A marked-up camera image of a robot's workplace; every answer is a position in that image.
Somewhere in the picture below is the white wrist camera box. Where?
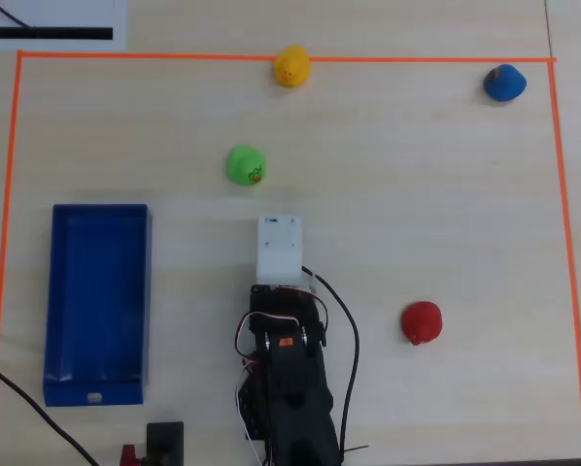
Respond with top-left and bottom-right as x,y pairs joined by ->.
256,215 -> 319,295

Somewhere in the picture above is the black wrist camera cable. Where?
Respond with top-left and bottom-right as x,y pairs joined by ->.
300,265 -> 361,457

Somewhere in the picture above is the black camera stand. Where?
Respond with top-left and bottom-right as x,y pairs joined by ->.
146,420 -> 186,466

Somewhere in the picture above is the blue rubber duck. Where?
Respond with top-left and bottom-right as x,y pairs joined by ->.
483,63 -> 529,102

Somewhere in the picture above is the white paper with black bar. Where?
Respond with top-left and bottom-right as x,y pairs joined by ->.
0,0 -> 127,51

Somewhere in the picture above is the green rubber duck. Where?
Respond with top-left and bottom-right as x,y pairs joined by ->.
226,145 -> 267,187

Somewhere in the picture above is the thin black cable on paper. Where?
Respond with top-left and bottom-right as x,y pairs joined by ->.
0,0 -> 32,30

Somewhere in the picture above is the blue plastic box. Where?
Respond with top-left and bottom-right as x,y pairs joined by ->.
42,203 -> 154,408

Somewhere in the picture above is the red rubber duck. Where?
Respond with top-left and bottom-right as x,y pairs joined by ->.
400,300 -> 444,347

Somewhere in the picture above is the orange tape outline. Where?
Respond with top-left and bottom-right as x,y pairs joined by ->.
0,50 -> 581,460

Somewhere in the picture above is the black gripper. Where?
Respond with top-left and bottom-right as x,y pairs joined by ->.
249,283 -> 329,347

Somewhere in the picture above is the yellow rubber duck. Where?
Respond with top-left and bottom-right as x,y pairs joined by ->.
273,45 -> 313,89

